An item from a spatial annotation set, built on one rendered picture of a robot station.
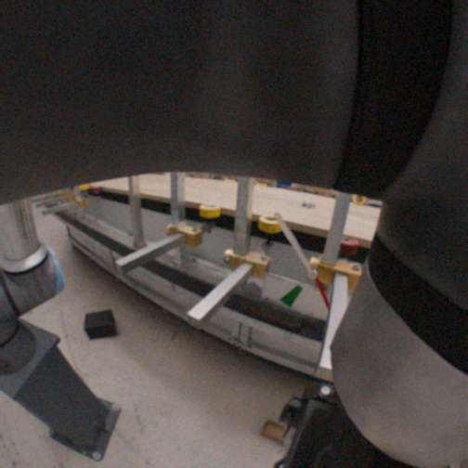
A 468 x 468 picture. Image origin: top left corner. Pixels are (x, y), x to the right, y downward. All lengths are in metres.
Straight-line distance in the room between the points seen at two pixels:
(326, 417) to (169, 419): 1.05
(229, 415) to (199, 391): 0.21
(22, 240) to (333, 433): 0.64
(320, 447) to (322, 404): 0.03
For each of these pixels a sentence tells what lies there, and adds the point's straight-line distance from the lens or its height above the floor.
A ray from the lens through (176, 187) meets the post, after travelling 0.67.
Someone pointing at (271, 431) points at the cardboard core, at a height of 0.08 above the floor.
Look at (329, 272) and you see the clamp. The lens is 0.53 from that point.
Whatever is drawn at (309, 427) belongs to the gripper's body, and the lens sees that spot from 0.15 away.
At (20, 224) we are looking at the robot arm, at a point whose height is 0.98.
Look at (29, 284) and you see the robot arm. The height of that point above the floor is 0.81.
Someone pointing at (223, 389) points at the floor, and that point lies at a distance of 1.22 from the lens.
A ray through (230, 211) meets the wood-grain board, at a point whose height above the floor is 0.89.
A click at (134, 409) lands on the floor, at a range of 1.23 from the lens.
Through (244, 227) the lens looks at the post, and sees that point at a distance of 0.56.
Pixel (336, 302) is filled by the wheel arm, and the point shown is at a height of 0.86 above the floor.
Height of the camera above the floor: 1.10
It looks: 22 degrees down
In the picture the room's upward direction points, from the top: 4 degrees clockwise
